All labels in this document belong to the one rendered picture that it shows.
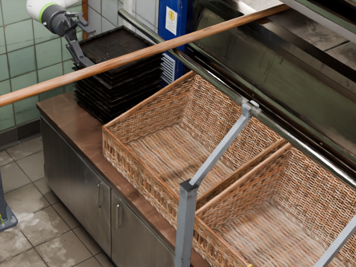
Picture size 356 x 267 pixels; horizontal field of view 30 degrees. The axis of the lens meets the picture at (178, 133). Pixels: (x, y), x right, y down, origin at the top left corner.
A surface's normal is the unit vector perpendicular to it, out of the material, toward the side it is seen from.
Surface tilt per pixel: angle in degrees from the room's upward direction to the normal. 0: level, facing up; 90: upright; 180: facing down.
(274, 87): 70
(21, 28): 90
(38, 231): 0
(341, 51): 0
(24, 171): 0
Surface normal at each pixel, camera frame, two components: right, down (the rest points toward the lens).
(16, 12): 0.61, 0.51
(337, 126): -0.73, 0.05
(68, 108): 0.06, -0.79
